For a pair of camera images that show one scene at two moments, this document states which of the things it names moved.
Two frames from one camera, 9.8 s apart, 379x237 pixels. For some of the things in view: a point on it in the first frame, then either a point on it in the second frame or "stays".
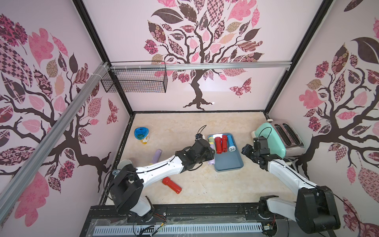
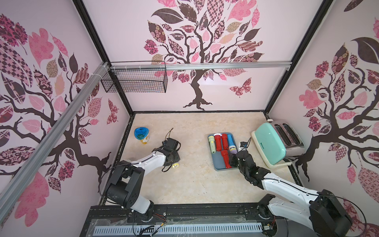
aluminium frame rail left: x=13 y=197 stays
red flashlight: x=224 y=143 stays
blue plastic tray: x=227 y=156 stays
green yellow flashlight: x=211 y=140 stays
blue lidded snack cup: x=142 y=134 stays
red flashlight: x=167 y=181 -> x=225 y=153
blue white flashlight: x=232 y=148 stays
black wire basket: x=149 y=76 stays
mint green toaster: x=284 y=139 stays
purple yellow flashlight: x=211 y=162 -> x=233 y=150
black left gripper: x=209 y=156 -> x=176 y=159
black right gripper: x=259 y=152 -> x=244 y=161
